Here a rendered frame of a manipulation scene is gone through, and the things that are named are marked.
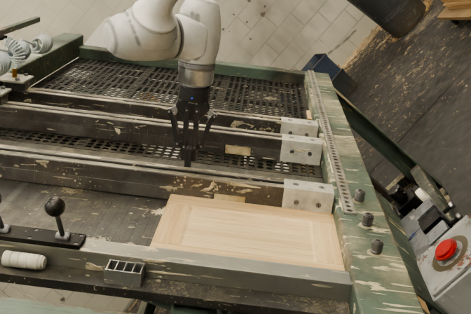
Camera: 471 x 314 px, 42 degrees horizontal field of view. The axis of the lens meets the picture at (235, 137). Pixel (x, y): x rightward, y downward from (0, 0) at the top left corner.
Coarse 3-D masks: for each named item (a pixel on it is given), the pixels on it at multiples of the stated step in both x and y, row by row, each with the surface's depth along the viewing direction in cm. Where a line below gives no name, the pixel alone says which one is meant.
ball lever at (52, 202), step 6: (48, 198) 113; (54, 198) 113; (60, 198) 114; (48, 204) 112; (54, 204) 112; (60, 204) 113; (48, 210) 112; (54, 210) 112; (60, 210) 113; (54, 216) 113; (60, 222) 117; (60, 228) 118; (60, 234) 120; (66, 234) 121
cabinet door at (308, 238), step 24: (168, 216) 142; (192, 216) 144; (216, 216) 146; (240, 216) 147; (264, 216) 148; (288, 216) 149; (312, 216) 151; (168, 240) 131; (192, 240) 133; (216, 240) 134; (240, 240) 135; (264, 240) 137; (288, 240) 138; (312, 240) 139; (336, 240) 140; (312, 264) 128; (336, 264) 129
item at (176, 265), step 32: (0, 256) 121; (64, 256) 120; (96, 256) 120; (128, 256) 119; (160, 256) 121; (192, 256) 122; (224, 256) 123; (256, 288) 120; (288, 288) 119; (320, 288) 119
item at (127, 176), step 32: (0, 160) 154; (32, 160) 154; (64, 160) 154; (96, 160) 157; (128, 160) 159; (128, 192) 155; (160, 192) 155; (192, 192) 154; (224, 192) 154; (256, 192) 153; (288, 192) 152; (320, 192) 152
